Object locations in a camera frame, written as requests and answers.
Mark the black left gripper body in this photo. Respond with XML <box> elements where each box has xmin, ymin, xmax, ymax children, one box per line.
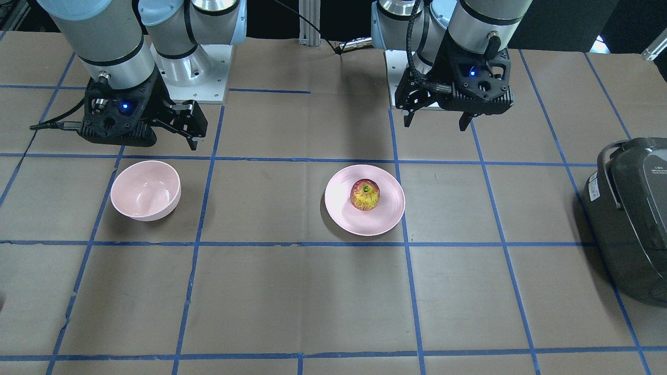
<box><xmin>394</xmin><ymin>48</ymin><xmax>515</xmax><ymax>116</ymax></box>

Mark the pink plate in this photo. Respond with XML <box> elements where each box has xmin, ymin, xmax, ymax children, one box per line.
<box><xmin>324</xmin><ymin>165</ymin><xmax>406</xmax><ymax>236</ymax></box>

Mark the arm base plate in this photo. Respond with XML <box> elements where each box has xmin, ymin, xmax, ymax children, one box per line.
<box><xmin>385</xmin><ymin>49</ymin><xmax>431</xmax><ymax>108</ymax></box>
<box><xmin>151</xmin><ymin>44</ymin><xmax>233</xmax><ymax>104</ymax></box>

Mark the dark grey rice cooker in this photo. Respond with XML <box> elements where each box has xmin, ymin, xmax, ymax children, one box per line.
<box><xmin>582</xmin><ymin>137</ymin><xmax>666</xmax><ymax>308</ymax></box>

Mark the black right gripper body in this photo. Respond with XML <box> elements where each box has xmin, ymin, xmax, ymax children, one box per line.
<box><xmin>78</xmin><ymin>67</ymin><xmax>173</xmax><ymax>147</ymax></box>

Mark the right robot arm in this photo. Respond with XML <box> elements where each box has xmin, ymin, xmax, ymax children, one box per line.
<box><xmin>31</xmin><ymin>1</ymin><xmax>247</xmax><ymax>151</ymax></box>

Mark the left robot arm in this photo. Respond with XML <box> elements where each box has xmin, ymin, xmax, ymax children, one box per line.
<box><xmin>371</xmin><ymin>1</ymin><xmax>532</xmax><ymax>131</ymax></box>

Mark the pink bowl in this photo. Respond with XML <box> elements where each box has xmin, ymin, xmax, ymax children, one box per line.
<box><xmin>110</xmin><ymin>160</ymin><xmax>182</xmax><ymax>222</ymax></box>

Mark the red yellow apple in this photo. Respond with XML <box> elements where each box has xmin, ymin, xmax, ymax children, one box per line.
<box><xmin>350</xmin><ymin>179</ymin><xmax>380</xmax><ymax>211</ymax></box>

